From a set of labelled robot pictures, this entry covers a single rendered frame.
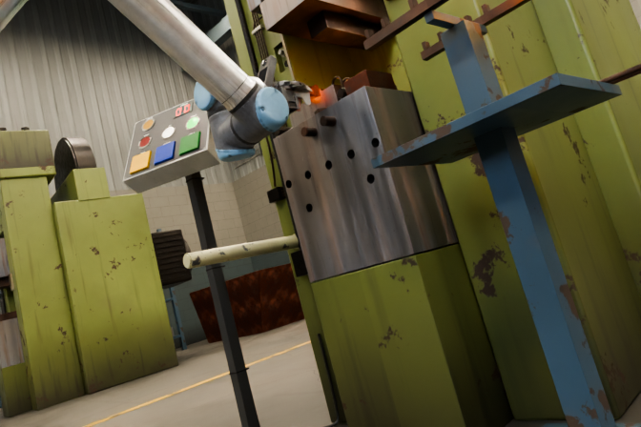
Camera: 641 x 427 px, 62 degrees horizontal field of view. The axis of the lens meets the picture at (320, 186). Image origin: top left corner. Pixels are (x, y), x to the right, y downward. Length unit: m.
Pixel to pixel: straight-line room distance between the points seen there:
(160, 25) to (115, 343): 5.20
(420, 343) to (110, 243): 5.17
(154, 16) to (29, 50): 9.79
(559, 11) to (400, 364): 1.16
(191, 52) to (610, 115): 1.21
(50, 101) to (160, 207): 2.66
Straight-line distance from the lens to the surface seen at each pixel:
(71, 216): 6.25
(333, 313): 1.54
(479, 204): 1.45
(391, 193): 1.35
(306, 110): 1.62
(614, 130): 1.79
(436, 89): 1.52
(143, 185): 1.93
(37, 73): 10.76
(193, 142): 1.80
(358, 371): 1.53
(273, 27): 1.78
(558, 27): 1.88
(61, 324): 6.15
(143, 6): 1.17
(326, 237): 1.51
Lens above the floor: 0.46
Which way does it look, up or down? 10 degrees up
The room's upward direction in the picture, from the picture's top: 15 degrees counter-clockwise
